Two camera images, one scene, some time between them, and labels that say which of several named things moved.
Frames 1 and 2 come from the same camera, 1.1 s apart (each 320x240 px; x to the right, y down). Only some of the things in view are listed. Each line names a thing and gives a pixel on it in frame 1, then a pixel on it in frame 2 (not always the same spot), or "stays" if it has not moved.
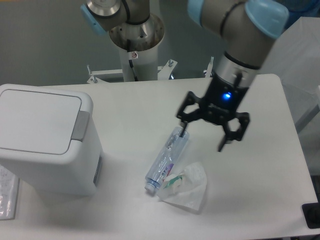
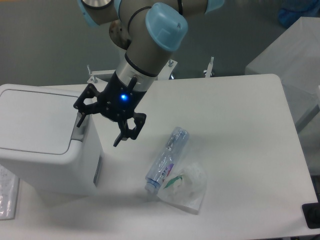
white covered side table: (296, 60) stays
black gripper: (222, 100) to (116, 100)
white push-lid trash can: (49, 140) stays
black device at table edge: (311, 213) stays
